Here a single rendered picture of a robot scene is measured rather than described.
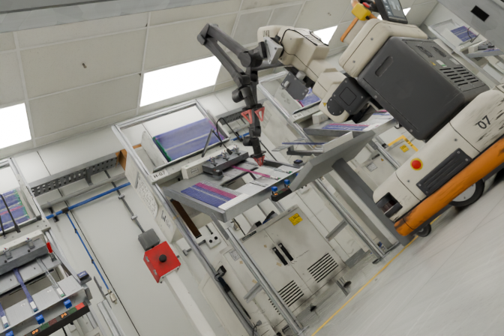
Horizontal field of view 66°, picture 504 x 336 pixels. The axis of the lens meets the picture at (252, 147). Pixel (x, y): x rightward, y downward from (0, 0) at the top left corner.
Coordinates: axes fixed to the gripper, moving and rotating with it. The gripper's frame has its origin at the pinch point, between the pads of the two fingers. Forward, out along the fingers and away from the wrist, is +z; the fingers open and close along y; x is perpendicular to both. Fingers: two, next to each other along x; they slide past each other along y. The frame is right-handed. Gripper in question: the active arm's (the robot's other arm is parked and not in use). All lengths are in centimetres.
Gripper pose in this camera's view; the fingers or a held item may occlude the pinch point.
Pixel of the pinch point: (260, 165)
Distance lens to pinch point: 275.3
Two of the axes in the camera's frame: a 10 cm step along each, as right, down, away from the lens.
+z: 2.3, 9.4, 2.6
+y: -7.3, 3.4, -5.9
